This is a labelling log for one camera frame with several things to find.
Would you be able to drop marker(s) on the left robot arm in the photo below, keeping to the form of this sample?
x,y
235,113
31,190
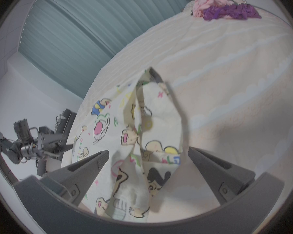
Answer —
x,y
12,152

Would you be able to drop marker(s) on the white printed pyjama top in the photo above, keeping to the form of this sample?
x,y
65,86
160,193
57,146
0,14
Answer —
x,y
158,111

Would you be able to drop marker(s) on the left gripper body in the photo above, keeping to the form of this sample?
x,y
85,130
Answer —
x,y
50,140

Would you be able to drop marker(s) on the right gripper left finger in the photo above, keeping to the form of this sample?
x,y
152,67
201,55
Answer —
x,y
80,174

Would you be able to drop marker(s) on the bed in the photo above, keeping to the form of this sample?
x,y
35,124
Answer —
x,y
234,82

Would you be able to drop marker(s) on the blue-green curtain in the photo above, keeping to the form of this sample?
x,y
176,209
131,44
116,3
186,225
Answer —
x,y
88,38

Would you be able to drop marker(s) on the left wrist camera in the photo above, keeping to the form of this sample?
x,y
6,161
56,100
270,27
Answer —
x,y
22,130

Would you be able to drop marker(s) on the pink garment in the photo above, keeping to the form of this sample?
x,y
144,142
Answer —
x,y
207,2

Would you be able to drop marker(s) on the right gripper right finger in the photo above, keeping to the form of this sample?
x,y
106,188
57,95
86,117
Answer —
x,y
217,172

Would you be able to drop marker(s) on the purple garment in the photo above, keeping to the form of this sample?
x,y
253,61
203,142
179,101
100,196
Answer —
x,y
232,11

